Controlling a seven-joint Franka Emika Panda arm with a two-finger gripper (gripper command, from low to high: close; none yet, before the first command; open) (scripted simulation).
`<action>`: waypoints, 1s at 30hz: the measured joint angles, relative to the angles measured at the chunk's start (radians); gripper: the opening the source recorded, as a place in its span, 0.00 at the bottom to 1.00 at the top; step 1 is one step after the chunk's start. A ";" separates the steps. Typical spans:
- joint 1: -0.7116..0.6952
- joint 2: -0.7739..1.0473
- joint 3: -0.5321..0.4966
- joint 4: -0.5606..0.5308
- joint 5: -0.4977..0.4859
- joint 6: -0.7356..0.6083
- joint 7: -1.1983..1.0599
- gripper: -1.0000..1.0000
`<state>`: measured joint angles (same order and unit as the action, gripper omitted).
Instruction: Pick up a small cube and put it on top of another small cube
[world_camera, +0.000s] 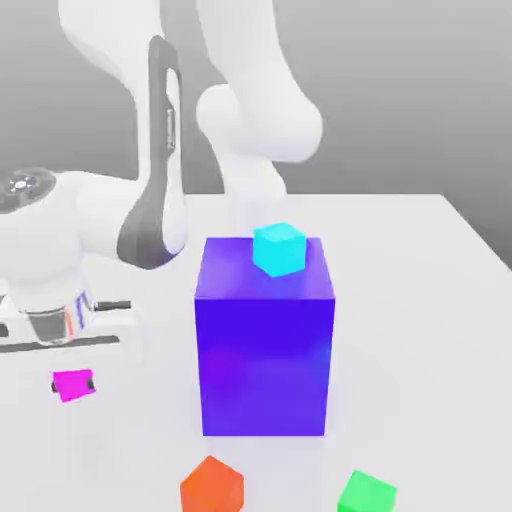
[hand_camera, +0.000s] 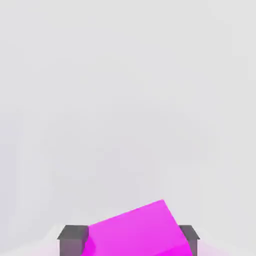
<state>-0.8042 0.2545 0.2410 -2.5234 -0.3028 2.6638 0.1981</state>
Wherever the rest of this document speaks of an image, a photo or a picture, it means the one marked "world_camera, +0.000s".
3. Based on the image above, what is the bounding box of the small green cube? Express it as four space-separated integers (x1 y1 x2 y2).
336 469 398 512

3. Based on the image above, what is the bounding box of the small magenta cube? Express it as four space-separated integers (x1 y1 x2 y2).
52 368 97 404

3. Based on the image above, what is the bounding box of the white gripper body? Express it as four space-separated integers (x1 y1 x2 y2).
0 315 142 371

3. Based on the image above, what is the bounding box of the small cyan cube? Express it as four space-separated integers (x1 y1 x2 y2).
252 222 308 279

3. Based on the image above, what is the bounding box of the large purple box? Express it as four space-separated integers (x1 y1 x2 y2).
194 236 336 438

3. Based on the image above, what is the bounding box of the small orange cube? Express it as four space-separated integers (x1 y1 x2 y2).
179 454 245 512

